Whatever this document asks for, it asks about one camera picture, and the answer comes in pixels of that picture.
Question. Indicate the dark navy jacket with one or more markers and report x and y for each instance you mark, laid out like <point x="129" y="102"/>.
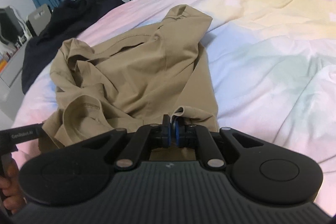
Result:
<point x="68" y="20"/>

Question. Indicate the person's left hand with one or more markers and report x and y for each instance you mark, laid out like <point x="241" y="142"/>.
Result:
<point x="14" y="199"/>

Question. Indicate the grey black chair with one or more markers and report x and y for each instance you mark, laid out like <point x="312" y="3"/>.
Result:
<point x="38" y="20"/>

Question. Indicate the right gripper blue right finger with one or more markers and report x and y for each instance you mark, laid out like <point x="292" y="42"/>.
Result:
<point x="200" y="139"/>

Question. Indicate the white dresser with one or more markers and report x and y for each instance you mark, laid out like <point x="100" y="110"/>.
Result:
<point x="11" y="86"/>

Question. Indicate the wavy vanity mirror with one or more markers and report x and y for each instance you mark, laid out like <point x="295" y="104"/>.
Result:
<point x="11" y="30"/>

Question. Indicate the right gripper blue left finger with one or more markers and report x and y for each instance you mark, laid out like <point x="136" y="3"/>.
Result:
<point x="143" y="141"/>

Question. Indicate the pastel bed sheet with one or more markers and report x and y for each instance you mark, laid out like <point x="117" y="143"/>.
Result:
<point x="272" y="67"/>

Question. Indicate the tan t-shirt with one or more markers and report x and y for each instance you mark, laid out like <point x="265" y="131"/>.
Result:
<point x="132" y="80"/>

